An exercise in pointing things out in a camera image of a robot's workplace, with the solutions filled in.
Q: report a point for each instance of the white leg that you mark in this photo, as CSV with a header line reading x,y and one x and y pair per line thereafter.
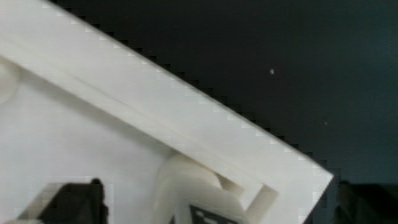
x,y
192,202

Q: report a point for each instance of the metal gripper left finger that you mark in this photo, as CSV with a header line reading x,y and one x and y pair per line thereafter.
x,y
73,207

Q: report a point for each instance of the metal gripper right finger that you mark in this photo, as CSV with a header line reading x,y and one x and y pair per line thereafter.
x,y
366,204

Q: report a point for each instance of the white square tabletop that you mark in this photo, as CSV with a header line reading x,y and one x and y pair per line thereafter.
x,y
102,115

